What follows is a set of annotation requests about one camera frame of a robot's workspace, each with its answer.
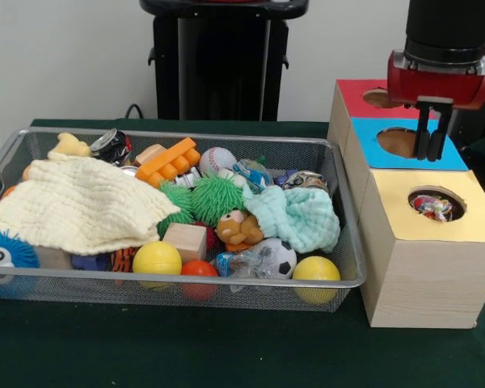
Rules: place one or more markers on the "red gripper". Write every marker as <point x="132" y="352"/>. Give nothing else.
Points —
<point x="436" y="87"/>

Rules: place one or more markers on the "cream waffle cloth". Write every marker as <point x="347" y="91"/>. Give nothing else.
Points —
<point x="85" y="202"/>

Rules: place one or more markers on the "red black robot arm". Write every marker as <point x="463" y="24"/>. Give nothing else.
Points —
<point x="444" y="28"/>

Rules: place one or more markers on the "wooden box with three holes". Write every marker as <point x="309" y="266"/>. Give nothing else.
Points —
<point x="428" y="283"/>

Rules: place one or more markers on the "shallow mesh bin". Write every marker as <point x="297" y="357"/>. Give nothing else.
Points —
<point x="266" y="295"/>

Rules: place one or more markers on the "mint waffle cloth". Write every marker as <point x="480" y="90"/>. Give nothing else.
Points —
<point x="303" y="218"/>

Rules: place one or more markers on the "yellow ball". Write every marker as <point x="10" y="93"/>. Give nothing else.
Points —
<point x="316" y="268"/>
<point x="157" y="258"/>

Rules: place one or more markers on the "small soccer ball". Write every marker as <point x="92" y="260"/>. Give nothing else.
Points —
<point x="281" y="254"/>

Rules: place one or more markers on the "green spiky toy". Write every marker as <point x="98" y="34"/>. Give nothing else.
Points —
<point x="216" y="196"/>

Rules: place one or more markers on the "orange ball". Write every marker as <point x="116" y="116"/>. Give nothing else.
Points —
<point x="199" y="268"/>

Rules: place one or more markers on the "orange plastic building block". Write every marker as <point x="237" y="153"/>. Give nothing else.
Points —
<point x="167" y="159"/>

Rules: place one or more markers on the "wooden cube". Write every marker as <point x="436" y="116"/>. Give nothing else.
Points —
<point x="185" y="240"/>

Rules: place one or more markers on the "blue spiky toy with eyes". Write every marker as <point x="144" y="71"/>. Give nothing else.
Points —
<point x="8" y="244"/>

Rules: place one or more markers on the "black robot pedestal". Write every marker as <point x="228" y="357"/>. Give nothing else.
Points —
<point x="222" y="60"/>

